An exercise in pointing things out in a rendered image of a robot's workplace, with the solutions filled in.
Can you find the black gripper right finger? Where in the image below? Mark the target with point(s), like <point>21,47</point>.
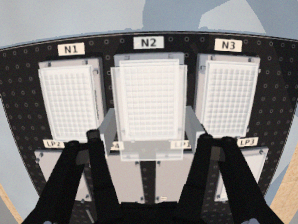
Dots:
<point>245,198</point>

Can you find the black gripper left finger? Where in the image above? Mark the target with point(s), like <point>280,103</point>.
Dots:
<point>57,199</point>

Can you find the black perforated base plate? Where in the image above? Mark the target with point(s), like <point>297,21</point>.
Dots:
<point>272,113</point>

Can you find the white label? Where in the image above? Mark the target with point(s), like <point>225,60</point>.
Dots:
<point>115,146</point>
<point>247,141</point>
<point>51,143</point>
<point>228,45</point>
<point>148,42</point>
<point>71,49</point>
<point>186,144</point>

